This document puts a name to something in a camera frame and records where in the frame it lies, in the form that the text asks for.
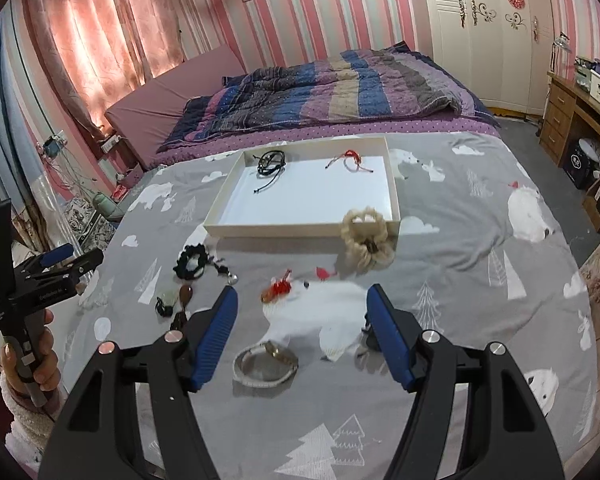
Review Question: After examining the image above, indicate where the white band wristwatch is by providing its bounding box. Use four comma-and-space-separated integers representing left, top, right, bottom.
232, 340, 299, 387

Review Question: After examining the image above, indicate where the brown stone pendant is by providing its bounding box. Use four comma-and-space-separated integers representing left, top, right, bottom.
169, 284, 195, 333

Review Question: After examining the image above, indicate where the white wardrobe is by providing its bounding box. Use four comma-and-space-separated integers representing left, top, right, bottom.
417, 0, 563, 116

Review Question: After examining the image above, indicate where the pink curtain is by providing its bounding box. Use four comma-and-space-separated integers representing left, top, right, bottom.
20, 0, 193, 136

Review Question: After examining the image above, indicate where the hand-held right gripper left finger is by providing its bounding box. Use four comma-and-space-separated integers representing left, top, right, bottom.
39, 285, 241, 480

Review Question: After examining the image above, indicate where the desk lamp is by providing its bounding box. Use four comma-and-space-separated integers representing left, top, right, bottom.
550, 32, 573, 73

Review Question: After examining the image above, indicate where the red knot orange gourd pendant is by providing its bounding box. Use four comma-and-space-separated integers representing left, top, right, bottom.
260, 269, 295, 305

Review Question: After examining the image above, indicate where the black cord bracelet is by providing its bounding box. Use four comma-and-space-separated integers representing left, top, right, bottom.
254, 149, 288, 195

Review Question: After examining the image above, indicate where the red string bracelet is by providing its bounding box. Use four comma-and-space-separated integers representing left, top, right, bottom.
325, 149, 368, 172

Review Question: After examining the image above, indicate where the pink mattress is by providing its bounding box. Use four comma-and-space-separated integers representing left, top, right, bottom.
104, 44, 248, 168

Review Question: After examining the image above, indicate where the black beaded bracelet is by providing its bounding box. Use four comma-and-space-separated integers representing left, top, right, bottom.
173, 242, 239, 284

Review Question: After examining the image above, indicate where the wooden desk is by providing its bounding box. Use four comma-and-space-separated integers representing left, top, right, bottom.
539, 71, 600, 233

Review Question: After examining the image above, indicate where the black bag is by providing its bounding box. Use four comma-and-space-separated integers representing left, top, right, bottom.
561, 140, 597, 189

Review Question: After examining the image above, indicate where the purple dotted bedsheet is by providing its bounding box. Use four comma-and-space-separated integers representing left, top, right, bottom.
145, 114, 503, 171

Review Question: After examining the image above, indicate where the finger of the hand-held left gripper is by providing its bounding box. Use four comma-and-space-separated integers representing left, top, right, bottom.
27, 242, 76, 273
55, 248, 105, 286

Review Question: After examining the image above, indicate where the cream fluffy scrunchie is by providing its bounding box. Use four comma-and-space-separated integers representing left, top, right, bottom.
341, 208, 396, 275

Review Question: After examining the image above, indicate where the striped quilt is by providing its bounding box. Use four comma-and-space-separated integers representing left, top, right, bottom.
157, 45, 501, 153

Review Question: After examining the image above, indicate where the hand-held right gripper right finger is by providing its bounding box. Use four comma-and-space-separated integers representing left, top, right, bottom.
365, 282, 566, 480

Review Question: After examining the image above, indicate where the person's left forearm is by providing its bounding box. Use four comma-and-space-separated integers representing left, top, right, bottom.
0, 377, 68, 476

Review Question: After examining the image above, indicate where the grey polar bear blanket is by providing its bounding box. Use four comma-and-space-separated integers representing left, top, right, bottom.
62, 127, 598, 480

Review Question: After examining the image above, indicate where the light blue curtain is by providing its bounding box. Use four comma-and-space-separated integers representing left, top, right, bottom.
0, 10, 51, 186

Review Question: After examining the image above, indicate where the person's left hand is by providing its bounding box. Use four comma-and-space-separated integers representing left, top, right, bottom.
2, 309, 64, 411

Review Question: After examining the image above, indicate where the small white fan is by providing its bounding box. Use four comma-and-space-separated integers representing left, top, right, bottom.
579, 137, 600, 177

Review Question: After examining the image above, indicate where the white shallow tray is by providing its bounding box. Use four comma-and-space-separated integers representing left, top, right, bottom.
203, 136, 402, 239

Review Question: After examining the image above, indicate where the black hair claw clip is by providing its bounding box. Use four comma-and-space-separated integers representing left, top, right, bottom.
359, 312, 379, 355

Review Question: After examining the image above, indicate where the pale green jade pendant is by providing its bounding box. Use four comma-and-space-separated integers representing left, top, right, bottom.
155, 287, 178, 317

